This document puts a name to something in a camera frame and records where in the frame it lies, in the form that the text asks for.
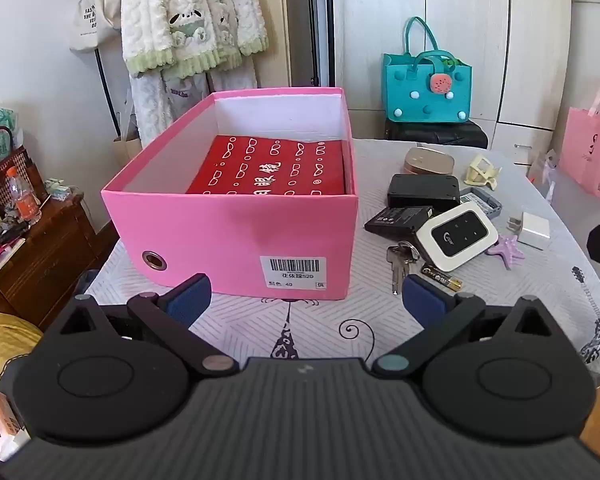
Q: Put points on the brown wooden cabinet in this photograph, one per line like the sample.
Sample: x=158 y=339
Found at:
x=55 y=260

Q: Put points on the white wooden wardrobe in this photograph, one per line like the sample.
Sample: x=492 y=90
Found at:
x=480 y=10

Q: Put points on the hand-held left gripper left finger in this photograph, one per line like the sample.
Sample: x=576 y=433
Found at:
x=190 y=300

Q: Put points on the white charger plug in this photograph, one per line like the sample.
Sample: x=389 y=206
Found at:
x=532 y=230

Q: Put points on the white fleece robe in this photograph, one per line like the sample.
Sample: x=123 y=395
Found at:
x=180 y=10

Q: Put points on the red printed bag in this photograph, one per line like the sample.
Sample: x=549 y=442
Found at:
x=270 y=165

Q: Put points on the orange drink bottle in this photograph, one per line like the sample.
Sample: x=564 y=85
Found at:
x=24 y=200

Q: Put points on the black gold cylindrical battery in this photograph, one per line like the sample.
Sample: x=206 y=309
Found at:
x=440 y=276

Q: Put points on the black suitcase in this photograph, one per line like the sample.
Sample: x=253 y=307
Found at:
x=435 y=134

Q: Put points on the cream canvas tote bag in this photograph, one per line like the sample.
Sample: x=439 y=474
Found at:
x=92 y=15

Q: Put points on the black rectangular case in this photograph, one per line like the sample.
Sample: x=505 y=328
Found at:
x=422 y=191

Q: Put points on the white portable router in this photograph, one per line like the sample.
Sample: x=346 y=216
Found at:
x=455 y=237

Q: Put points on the black battery pack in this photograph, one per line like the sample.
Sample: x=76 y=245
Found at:
x=397 y=220

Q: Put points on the checked basket bag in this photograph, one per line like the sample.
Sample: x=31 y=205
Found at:
x=0 y=175

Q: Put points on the beige tall cabinet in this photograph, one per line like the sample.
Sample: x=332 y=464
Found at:
x=275 y=20

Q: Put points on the white plastic bag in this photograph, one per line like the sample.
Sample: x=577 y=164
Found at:
x=542 y=167

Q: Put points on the grey router back cover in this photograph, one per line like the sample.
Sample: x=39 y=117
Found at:
x=482 y=202

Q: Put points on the yellow cloth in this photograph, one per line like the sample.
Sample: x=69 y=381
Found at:
x=5 y=340

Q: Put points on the black clothes rack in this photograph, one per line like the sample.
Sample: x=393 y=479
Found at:
x=308 y=20

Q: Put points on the teal felt handbag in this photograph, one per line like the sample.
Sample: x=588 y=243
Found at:
x=420 y=90

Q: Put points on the silver keys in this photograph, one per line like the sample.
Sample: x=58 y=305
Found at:
x=397 y=265

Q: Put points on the white fleece pants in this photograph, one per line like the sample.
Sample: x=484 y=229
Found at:
x=152 y=105

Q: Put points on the grey patterned tablecloth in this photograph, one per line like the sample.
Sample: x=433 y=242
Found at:
x=305 y=325

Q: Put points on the gold rounded case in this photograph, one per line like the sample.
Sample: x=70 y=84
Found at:
x=430 y=160

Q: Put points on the cream plastic clip holder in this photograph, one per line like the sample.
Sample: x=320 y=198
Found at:
x=480 y=170

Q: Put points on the pink cardboard box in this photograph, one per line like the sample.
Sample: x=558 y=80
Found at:
x=220 y=240

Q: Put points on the purple starfish hair clip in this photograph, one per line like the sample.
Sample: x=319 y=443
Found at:
x=507 y=252

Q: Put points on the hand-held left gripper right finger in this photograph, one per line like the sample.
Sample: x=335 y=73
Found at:
x=422 y=297

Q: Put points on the pink paper bag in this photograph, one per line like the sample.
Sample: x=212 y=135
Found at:
x=592 y=150

